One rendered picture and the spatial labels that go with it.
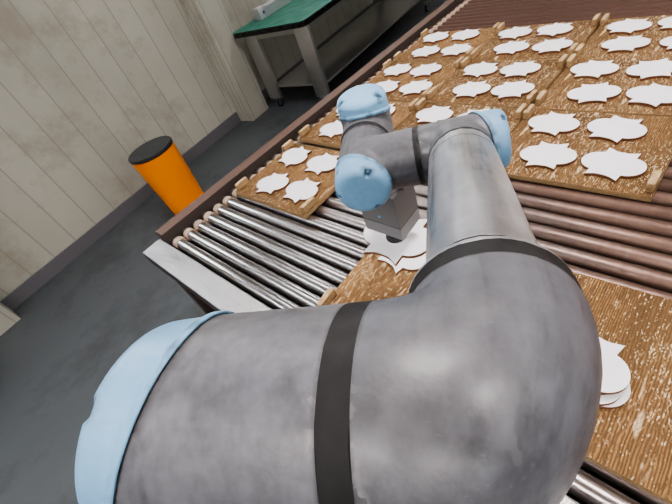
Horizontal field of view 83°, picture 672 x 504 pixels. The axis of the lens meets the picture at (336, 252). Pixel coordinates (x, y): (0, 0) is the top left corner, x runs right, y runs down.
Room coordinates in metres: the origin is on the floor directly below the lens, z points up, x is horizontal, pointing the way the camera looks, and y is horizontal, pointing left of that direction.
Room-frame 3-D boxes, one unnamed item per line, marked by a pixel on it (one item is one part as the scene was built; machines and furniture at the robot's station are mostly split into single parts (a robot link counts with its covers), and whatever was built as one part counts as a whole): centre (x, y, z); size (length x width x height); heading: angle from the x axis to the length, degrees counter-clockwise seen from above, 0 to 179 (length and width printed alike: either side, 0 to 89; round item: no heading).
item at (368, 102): (0.54, -0.12, 1.38); 0.09 x 0.08 x 0.11; 156
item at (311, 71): (5.18, -1.33, 0.51); 2.82 x 1.11 x 1.03; 130
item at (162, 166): (3.24, 1.05, 0.31); 0.38 x 0.38 x 0.62
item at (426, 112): (1.16, -0.53, 0.94); 0.41 x 0.35 x 0.04; 32
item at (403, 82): (1.70, -0.61, 0.94); 0.41 x 0.35 x 0.04; 33
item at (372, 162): (0.45, -0.10, 1.37); 0.11 x 0.11 x 0.08; 66
